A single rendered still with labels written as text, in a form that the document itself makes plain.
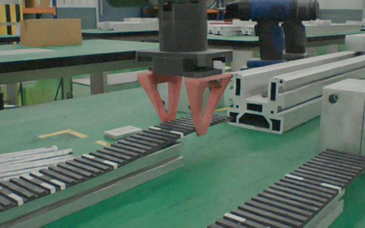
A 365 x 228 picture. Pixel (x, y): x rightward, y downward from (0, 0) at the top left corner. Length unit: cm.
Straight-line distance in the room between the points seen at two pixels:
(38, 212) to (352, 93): 35
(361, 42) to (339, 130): 69
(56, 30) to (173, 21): 210
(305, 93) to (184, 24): 30
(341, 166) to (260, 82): 32
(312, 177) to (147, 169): 18
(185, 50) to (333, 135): 20
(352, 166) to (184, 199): 17
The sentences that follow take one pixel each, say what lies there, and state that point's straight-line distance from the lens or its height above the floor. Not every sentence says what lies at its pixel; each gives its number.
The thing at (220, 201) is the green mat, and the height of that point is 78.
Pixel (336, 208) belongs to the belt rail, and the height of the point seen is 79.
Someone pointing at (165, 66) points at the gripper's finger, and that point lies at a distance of 48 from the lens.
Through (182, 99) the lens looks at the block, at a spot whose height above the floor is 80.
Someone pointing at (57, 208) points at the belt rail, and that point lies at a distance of 39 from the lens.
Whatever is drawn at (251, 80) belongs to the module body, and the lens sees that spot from 70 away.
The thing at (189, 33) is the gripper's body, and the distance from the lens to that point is 48.
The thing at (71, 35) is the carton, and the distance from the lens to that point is 260.
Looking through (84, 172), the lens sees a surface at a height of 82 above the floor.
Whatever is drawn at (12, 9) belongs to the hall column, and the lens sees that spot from 628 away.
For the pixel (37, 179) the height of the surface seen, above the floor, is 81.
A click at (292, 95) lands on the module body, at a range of 67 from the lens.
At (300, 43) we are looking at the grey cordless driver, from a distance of 125.
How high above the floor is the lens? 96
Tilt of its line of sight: 13 degrees down
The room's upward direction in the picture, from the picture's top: straight up
